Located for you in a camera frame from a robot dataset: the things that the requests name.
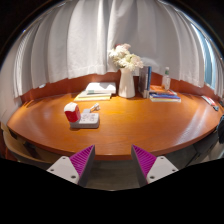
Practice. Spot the white power strip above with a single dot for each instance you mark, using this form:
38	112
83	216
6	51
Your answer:
89	119

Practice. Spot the white curtain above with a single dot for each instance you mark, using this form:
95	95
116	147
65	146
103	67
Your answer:
83	40

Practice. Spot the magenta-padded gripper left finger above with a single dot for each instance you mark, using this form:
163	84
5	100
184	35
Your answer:
68	168

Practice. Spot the orange flat book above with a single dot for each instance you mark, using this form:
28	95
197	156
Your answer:
156	88

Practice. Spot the wooden chair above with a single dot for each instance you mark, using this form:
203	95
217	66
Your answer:
13	146

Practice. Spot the red booklet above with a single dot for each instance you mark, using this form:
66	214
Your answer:
208	100

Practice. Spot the dark grey upright book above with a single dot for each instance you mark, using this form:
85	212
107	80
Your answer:
143	81

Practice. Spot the blue flat book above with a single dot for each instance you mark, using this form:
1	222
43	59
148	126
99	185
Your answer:
165	96

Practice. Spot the small black object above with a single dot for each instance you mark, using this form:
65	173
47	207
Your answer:
216	108

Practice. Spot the thin yellow book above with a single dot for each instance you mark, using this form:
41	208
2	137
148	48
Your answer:
86	99

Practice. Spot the dark bag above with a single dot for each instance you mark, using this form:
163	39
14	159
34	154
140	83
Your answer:
221	130

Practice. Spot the red and white charger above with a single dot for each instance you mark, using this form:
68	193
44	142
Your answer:
72	113

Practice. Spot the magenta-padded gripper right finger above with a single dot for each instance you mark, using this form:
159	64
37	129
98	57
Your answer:
156	168

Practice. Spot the thin grey-green book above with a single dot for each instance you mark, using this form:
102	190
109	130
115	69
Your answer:
90	95

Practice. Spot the white flower bouquet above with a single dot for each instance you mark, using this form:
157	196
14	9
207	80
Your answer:
128	60

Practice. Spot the window pane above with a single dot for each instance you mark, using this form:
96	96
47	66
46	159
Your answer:
208	66

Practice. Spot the thick white book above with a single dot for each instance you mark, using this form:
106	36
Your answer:
101	87

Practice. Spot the blue upright book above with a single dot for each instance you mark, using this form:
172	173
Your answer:
149	78

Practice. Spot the white ceramic vase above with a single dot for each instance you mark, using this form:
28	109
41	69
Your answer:
126	85

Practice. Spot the white power plug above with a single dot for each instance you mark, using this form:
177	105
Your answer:
95	107

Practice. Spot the clear plastic bottle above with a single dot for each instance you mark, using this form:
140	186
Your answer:
166	80

